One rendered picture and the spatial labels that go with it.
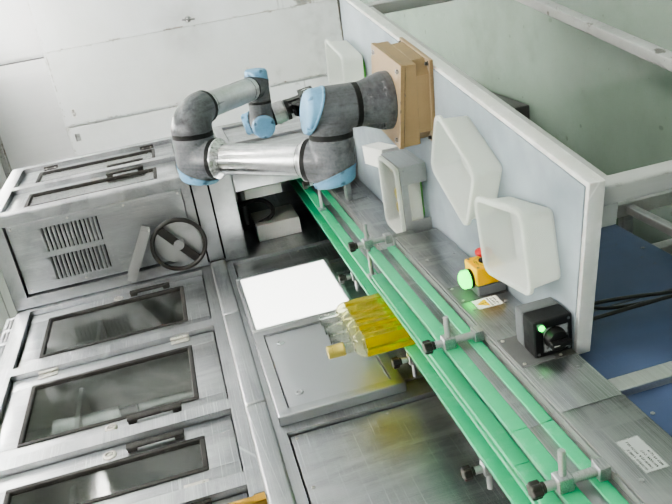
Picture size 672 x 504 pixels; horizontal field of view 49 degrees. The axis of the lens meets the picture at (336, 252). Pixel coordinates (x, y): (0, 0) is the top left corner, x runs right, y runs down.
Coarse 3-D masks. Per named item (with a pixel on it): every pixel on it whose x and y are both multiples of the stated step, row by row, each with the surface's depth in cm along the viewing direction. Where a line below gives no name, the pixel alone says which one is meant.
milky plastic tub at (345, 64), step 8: (328, 40) 251; (344, 40) 254; (328, 48) 255; (336, 48) 243; (344, 48) 246; (352, 48) 246; (328, 56) 257; (336, 56) 257; (344, 56) 239; (352, 56) 239; (360, 56) 240; (328, 64) 258; (336, 64) 259; (344, 64) 238; (352, 64) 240; (360, 64) 241; (328, 72) 260; (336, 72) 260; (344, 72) 239; (352, 72) 241; (360, 72) 242; (328, 80) 262; (336, 80) 262; (344, 80) 240; (352, 80) 242
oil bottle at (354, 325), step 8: (384, 312) 195; (392, 312) 194; (352, 320) 194; (360, 320) 193; (368, 320) 192; (376, 320) 192; (384, 320) 191; (392, 320) 192; (352, 328) 191; (360, 328) 190; (352, 336) 191
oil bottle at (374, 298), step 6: (372, 294) 206; (378, 294) 206; (354, 300) 205; (360, 300) 204; (366, 300) 204; (372, 300) 203; (378, 300) 203; (342, 306) 203; (348, 306) 202; (354, 306) 202; (360, 306) 201; (336, 312) 203; (342, 312) 201
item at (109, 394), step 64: (256, 256) 290; (320, 256) 283; (64, 320) 269; (128, 320) 261; (192, 320) 252; (0, 384) 229; (64, 384) 227; (128, 384) 221; (192, 384) 214; (256, 384) 202; (0, 448) 200; (64, 448) 193; (128, 448) 189; (192, 448) 188; (256, 448) 177; (320, 448) 178; (384, 448) 175; (448, 448) 171
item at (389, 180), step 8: (384, 160) 214; (384, 168) 222; (392, 168) 207; (384, 176) 223; (392, 176) 223; (384, 184) 224; (392, 184) 224; (384, 192) 225; (392, 192) 225; (400, 192) 210; (384, 200) 226; (392, 200) 226; (400, 200) 209; (384, 208) 227; (392, 208) 227; (400, 208) 210; (392, 216) 228; (400, 216) 211; (392, 224) 225; (400, 224) 223
